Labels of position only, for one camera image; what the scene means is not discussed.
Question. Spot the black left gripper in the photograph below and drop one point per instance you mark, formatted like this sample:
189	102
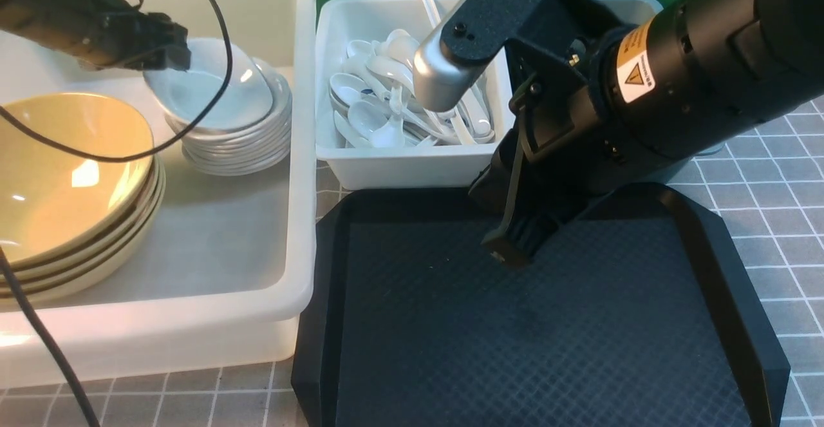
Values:
110	34

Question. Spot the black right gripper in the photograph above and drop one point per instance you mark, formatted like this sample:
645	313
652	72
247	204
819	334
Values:
567	146

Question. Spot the small white sauce dish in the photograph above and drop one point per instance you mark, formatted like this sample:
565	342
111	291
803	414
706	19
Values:
247	98

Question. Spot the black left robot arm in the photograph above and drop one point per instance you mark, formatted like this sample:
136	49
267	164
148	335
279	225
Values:
21	18

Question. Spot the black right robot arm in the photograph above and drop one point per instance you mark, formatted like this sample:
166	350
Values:
764	56

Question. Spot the black plastic serving tray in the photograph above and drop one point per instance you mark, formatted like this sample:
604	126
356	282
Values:
639	314

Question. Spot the stack of white dishes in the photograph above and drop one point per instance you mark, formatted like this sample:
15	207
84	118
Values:
259	148

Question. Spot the stack of yellow bowls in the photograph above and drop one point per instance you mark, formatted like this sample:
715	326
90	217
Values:
69	223

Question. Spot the pile of white spoons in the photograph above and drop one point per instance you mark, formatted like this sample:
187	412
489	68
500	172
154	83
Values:
366	101

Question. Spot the white plastic spoon bin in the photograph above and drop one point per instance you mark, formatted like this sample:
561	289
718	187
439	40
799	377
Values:
386	163

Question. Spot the teal plastic chopstick bin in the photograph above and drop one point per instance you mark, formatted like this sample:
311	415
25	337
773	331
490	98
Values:
684	101

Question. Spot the large white plastic tub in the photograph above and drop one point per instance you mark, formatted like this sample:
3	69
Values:
225	269

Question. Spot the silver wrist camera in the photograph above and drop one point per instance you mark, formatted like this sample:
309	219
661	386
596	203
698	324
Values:
450	60

